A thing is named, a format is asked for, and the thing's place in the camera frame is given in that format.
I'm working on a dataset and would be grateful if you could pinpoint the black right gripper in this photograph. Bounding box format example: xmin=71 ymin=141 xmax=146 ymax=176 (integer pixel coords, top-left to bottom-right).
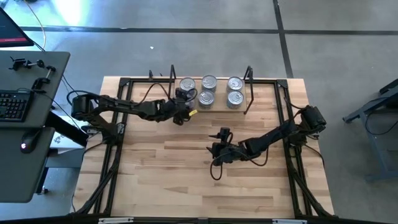
xmin=206 ymin=126 xmax=248 ymax=165

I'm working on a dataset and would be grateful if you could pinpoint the green tuna can silver lid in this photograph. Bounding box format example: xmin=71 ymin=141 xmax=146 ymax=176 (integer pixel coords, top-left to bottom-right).
xmin=197 ymin=90 xmax=216 ymax=110
xmin=200 ymin=74 xmax=218 ymax=93

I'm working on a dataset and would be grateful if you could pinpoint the light blue yellowfin tuna can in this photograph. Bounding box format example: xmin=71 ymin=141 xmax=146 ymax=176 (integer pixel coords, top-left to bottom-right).
xmin=226 ymin=90 xmax=245 ymax=110
xmin=226 ymin=76 xmax=245 ymax=93

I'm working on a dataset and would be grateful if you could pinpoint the white box with logo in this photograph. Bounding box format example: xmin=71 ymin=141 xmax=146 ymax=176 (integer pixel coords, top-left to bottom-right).
xmin=49 ymin=130 xmax=88 ymax=151

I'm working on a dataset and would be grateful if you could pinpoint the dark grey desk top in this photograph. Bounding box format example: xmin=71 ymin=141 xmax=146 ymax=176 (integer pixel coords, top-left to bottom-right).
xmin=0 ymin=126 xmax=56 ymax=203
xmin=0 ymin=50 xmax=71 ymax=129

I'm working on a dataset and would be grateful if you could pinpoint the black desk clamp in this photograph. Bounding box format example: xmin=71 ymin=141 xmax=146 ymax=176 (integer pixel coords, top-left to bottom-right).
xmin=32 ymin=64 xmax=57 ymax=94
xmin=8 ymin=57 xmax=47 ymax=72

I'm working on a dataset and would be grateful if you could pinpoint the black computer mouse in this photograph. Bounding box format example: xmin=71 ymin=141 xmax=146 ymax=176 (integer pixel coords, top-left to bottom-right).
xmin=19 ymin=132 xmax=40 ymax=155

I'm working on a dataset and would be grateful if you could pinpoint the black keyboard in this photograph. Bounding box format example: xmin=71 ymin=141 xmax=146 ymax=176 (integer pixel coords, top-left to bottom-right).
xmin=0 ymin=89 xmax=34 ymax=123

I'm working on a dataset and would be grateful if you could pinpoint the black desk monitor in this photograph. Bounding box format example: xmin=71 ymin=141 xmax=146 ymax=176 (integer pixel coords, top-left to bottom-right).
xmin=0 ymin=6 xmax=34 ymax=48

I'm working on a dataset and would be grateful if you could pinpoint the black left wrist camera cable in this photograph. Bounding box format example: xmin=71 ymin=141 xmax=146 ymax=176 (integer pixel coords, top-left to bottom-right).
xmin=136 ymin=82 xmax=200 ymax=108

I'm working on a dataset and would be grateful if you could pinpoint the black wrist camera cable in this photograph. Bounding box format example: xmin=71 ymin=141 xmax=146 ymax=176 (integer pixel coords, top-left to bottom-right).
xmin=136 ymin=82 xmax=200 ymax=108
xmin=210 ymin=133 xmax=270 ymax=182

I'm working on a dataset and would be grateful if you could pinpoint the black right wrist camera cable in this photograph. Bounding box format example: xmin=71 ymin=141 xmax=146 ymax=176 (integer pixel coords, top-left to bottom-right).
xmin=210 ymin=133 xmax=270 ymax=182

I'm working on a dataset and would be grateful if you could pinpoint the wooden shelf with wire frame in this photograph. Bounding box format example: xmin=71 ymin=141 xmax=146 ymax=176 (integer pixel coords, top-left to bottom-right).
xmin=167 ymin=64 xmax=255 ymax=115

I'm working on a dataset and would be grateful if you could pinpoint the black aluminium table frame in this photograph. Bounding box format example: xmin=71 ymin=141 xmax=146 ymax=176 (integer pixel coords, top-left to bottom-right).
xmin=70 ymin=77 xmax=335 ymax=224

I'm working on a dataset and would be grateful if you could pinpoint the white bracket strip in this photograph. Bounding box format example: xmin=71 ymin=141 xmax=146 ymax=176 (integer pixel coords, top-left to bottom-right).
xmin=272 ymin=218 xmax=307 ymax=224
xmin=98 ymin=217 xmax=134 ymax=224

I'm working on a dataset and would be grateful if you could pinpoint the thin yellow cable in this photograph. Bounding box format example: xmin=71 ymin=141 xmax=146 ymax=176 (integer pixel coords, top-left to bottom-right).
xmin=23 ymin=0 xmax=47 ymax=50

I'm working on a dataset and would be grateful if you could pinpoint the blue grey metal desk frame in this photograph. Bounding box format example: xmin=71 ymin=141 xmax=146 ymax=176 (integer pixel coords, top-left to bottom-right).
xmin=341 ymin=77 xmax=398 ymax=184

